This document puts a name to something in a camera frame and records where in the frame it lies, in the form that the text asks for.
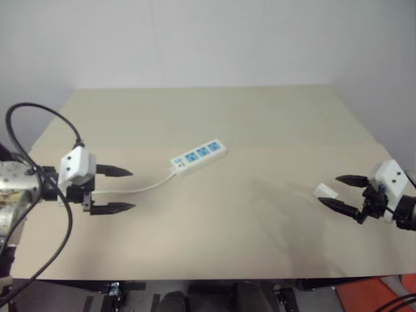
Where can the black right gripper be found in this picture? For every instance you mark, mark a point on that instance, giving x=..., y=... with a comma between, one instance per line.
x=373, y=203

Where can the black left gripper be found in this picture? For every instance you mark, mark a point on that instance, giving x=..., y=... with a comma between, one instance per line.
x=78, y=191

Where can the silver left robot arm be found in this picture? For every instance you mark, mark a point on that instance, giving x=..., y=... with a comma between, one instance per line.
x=14, y=182

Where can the white plug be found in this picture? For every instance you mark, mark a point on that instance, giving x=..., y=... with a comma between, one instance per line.
x=326, y=190

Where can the white power strip with cord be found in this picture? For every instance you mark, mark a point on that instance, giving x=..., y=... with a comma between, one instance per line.
x=199, y=157

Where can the orange object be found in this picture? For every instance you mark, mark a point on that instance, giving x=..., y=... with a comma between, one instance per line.
x=364, y=292

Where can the dark rounded shape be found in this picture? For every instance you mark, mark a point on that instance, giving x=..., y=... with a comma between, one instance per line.
x=172, y=302

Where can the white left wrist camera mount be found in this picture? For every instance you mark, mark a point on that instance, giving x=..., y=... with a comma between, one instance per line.
x=75, y=162

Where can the black table frame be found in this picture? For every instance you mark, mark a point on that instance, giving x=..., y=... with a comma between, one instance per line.
x=130, y=287

